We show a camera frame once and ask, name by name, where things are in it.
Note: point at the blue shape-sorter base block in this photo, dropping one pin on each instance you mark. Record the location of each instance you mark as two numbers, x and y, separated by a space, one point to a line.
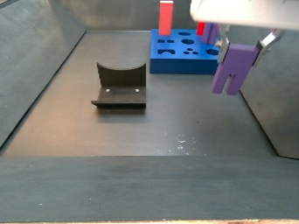
181 54

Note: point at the purple star-shaped peg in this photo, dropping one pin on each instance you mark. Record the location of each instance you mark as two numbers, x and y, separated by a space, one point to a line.
210 33

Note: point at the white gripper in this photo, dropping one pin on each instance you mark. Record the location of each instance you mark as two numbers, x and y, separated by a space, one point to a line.
260 13

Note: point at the red rounded peg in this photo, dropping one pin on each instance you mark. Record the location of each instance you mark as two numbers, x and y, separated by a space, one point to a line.
201 28

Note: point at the black curved stand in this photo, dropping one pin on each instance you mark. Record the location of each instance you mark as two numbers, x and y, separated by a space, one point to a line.
122 87

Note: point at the purple double-square peg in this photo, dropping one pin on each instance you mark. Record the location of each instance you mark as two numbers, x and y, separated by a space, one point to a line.
233 70

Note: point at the tall red rectangular peg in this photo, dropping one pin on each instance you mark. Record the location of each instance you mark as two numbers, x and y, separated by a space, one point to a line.
166 17

